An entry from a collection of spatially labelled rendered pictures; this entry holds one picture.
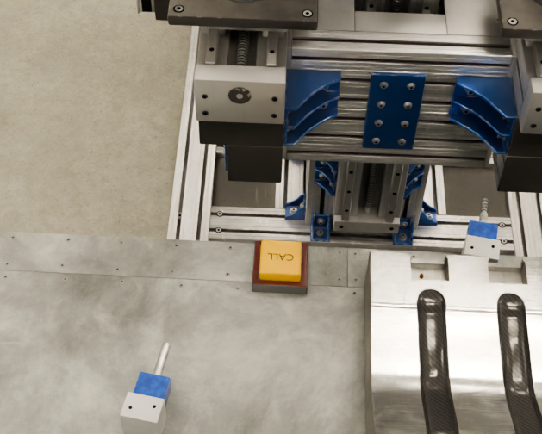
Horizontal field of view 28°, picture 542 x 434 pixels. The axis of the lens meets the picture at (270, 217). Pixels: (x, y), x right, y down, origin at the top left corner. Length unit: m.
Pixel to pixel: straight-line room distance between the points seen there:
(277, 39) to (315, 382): 0.52
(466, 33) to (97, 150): 1.33
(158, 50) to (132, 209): 0.57
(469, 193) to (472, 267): 0.99
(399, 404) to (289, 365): 0.20
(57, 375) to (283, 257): 0.36
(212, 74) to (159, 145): 1.25
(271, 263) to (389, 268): 0.18
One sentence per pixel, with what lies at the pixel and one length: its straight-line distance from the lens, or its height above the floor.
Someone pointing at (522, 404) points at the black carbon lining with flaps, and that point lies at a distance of 1.44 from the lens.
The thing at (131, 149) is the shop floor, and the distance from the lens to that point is 2.84.
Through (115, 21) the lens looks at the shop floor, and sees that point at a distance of 3.19.
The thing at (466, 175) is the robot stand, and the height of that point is 0.21.
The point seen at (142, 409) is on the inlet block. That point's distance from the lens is 1.43.
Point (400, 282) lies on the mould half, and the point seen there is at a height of 0.89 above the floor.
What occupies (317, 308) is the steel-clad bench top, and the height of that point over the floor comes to 0.80.
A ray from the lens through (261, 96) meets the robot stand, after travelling 1.61.
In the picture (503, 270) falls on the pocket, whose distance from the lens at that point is 1.57.
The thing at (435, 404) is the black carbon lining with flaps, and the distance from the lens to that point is 1.41.
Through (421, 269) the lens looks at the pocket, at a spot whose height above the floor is 0.86.
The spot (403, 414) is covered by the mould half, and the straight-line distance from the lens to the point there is 1.37.
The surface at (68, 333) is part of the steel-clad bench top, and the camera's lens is 1.57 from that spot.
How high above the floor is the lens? 2.12
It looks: 52 degrees down
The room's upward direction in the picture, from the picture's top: 2 degrees clockwise
